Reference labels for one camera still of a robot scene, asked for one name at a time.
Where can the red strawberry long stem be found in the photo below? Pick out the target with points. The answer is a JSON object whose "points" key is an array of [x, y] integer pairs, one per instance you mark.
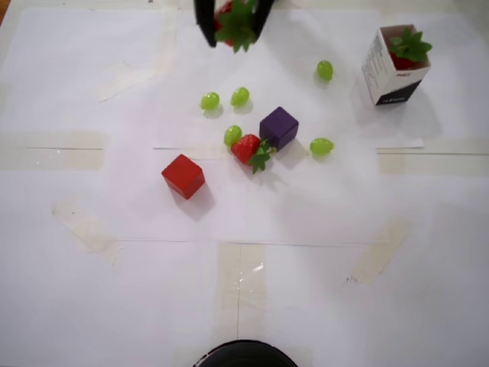
{"points": [[237, 28]]}

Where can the red strawberry short stem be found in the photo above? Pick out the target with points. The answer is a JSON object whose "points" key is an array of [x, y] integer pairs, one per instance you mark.
{"points": [[409, 47]]}

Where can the green grape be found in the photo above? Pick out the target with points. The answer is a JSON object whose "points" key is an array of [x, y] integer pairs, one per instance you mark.
{"points": [[210, 100], [240, 96], [324, 70], [232, 134], [321, 147]]}

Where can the white and black cardboard box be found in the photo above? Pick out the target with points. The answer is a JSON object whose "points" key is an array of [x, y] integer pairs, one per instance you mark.
{"points": [[382, 76]]}

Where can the red cube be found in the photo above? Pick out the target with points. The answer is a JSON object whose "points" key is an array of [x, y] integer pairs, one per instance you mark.
{"points": [[183, 174]]}

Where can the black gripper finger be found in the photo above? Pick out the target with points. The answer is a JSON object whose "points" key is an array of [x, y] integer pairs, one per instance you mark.
{"points": [[263, 17], [204, 23]]}

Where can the purple cube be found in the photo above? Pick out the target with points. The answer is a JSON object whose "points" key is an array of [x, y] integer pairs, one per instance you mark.
{"points": [[279, 126]]}

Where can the black round object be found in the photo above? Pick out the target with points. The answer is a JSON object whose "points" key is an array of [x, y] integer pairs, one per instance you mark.
{"points": [[244, 355]]}

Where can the red strawberry wide leaves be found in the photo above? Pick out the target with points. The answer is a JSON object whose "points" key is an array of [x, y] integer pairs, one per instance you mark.
{"points": [[246, 149]]}

